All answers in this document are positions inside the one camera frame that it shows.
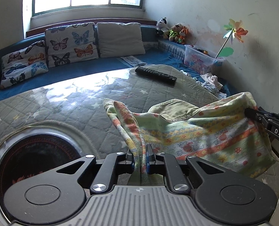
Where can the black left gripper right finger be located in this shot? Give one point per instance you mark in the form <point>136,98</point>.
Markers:
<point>165,164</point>

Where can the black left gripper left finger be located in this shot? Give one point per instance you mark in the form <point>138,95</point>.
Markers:
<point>110,168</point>

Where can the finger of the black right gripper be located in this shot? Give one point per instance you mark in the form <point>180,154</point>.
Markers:
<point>261,116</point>

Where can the colourful patterned child shirt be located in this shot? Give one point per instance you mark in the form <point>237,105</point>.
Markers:
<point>218,132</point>

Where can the pile of white clothes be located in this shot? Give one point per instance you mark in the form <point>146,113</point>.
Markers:
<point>211,84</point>

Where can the clear plastic storage box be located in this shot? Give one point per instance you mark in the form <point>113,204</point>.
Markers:
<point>201,60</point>

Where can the black remote control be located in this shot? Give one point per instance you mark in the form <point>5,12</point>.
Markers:
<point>156,75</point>

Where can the black round induction cooktop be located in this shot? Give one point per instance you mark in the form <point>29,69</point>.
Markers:
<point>30,155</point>

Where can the colourful paper pinwheel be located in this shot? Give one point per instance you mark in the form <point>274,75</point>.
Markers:
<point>234,30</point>

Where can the blue sofa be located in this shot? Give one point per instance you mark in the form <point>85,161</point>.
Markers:
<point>158,52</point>

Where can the orange plush lion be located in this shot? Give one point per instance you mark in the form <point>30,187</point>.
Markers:
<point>183,35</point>

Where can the brown plush bear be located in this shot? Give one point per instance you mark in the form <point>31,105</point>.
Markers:
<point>174,32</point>

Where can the plain beige cushion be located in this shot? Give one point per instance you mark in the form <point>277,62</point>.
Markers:
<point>119,39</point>

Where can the upright butterfly print cushion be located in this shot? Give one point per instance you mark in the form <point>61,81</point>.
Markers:
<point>71,44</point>

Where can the lying butterfly print cushion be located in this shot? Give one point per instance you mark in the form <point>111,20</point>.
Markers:
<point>23,64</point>

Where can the black white plush cow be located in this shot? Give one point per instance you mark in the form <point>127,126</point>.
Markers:
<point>162,30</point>

